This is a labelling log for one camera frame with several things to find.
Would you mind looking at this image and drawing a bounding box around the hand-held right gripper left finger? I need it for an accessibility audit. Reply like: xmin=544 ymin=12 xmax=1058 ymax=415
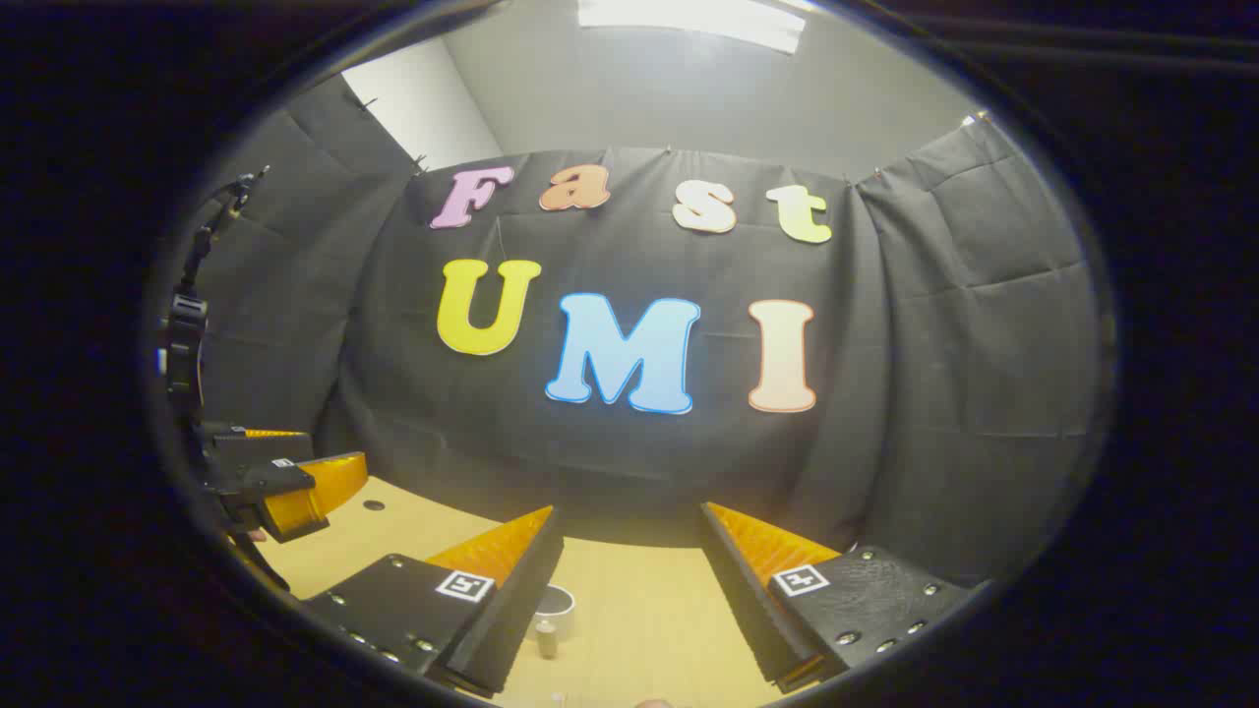
xmin=300 ymin=504 xmax=564 ymax=701

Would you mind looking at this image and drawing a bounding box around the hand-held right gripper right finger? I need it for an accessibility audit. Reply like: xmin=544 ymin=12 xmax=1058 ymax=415
xmin=698 ymin=501 xmax=994 ymax=694

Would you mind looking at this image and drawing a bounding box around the white cup with wooden handle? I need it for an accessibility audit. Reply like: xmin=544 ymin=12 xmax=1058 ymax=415
xmin=524 ymin=584 xmax=577 ymax=660

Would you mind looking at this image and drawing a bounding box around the light wooden desktop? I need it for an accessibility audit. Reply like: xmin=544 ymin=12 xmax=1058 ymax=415
xmin=251 ymin=477 xmax=867 ymax=708

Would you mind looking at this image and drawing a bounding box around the black backdrop cloth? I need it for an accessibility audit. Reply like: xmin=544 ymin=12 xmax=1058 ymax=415
xmin=162 ymin=74 xmax=1108 ymax=591

